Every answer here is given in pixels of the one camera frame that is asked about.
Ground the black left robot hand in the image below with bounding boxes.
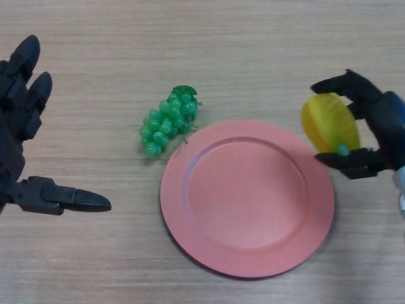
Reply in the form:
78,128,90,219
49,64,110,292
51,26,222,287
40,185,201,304
0,34,112,216

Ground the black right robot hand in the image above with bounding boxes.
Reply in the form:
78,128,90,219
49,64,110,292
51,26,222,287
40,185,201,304
310,68,405,181

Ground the yellow starfruit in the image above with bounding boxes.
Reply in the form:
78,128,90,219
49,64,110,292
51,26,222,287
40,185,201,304
299,92,361,156

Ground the pink round plate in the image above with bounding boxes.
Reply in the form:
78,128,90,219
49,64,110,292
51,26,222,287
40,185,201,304
159,119,335,279

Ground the green grape bunch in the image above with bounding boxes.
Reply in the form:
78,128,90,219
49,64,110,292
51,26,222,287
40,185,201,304
140,85,203,159

